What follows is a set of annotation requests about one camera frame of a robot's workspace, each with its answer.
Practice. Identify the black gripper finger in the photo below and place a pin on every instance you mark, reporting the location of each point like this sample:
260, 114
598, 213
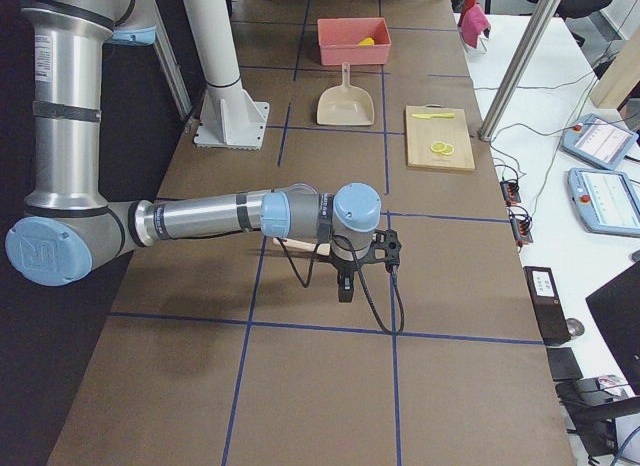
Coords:
342, 289
348, 289

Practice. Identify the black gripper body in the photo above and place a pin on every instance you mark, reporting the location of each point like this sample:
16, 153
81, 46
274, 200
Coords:
343, 267

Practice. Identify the beige hand brush black bristles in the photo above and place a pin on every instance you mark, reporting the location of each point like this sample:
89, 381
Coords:
292, 245

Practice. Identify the beige plastic dustpan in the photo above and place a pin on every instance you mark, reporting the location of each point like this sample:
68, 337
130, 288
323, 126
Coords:
345, 104

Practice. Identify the yellow toy potato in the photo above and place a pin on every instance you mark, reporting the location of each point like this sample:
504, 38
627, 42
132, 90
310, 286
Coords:
368, 41

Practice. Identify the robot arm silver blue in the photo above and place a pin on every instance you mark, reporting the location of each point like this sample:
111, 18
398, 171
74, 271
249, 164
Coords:
69, 229

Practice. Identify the pink plastic bin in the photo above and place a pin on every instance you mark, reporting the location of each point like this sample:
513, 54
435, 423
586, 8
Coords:
338, 41

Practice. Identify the lemon slice front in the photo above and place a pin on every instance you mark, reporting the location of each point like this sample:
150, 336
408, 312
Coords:
439, 147

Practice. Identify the lemon slice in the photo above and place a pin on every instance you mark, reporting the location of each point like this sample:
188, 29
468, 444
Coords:
447, 149
439, 147

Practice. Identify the lemon slice back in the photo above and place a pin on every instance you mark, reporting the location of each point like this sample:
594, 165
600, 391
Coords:
447, 149

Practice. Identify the wooden cutting board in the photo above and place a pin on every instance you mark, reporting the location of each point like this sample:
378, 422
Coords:
421, 133

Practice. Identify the yellow plastic knife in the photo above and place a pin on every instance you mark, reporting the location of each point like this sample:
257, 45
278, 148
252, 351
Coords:
426, 116

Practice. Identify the white pole with base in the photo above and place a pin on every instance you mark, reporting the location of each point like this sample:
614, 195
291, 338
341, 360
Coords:
229, 117

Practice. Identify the far black orange adapter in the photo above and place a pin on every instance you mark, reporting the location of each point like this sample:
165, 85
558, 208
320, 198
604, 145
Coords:
510, 191

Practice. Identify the black orange adapter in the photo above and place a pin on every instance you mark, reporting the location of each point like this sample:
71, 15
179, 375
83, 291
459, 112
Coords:
521, 224
510, 191

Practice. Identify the near black orange adapter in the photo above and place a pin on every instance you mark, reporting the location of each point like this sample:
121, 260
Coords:
521, 224

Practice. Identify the black box with label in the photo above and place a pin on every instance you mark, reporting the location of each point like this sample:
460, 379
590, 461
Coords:
546, 305

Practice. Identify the black flat device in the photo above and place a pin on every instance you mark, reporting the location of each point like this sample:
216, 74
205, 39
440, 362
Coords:
563, 364

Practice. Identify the black monitor corner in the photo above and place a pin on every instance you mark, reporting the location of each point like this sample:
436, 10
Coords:
615, 309

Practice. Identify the pink cloth on stand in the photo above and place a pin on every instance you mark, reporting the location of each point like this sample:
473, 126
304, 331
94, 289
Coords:
474, 25

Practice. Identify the near teach pendant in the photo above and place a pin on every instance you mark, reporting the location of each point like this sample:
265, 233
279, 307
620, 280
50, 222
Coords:
605, 201

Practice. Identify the teach pendant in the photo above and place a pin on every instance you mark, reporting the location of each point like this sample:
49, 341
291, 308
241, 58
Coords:
605, 201
598, 142

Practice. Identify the far teach pendant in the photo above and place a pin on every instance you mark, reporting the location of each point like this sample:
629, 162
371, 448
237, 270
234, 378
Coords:
598, 142

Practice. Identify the black office chair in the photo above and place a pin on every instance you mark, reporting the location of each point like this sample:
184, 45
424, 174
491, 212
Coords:
575, 9

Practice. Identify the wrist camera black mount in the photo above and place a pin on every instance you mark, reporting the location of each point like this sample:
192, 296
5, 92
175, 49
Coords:
385, 248

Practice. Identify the aluminium frame post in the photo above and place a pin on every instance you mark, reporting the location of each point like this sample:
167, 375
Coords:
532, 35

